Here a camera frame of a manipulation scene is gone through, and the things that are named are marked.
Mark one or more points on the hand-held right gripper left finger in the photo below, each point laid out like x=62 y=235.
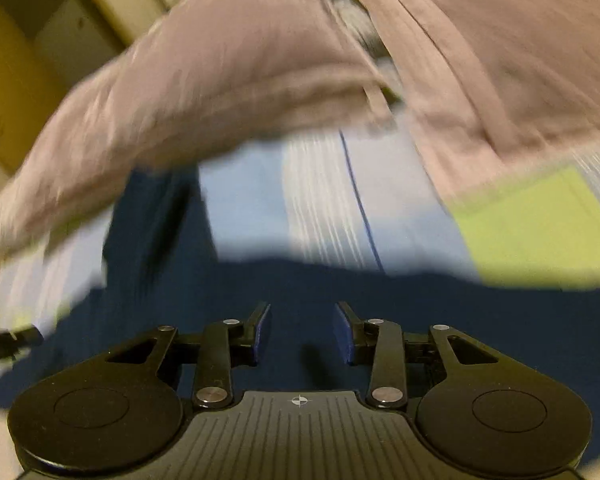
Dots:
x=263 y=334

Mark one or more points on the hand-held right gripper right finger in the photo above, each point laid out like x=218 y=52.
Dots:
x=342 y=336

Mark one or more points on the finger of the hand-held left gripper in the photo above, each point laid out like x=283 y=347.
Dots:
x=15 y=340

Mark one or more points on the dark blue garment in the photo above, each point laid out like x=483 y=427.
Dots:
x=300 y=290

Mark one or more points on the checked bed sheet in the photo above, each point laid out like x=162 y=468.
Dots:
x=320 y=200

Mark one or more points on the mauve quilt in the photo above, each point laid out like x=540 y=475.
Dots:
x=230 y=60

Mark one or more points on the cream wardrobe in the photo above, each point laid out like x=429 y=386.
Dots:
x=25 y=45

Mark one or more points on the striped grey cloth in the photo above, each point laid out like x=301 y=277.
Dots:
x=352 y=15

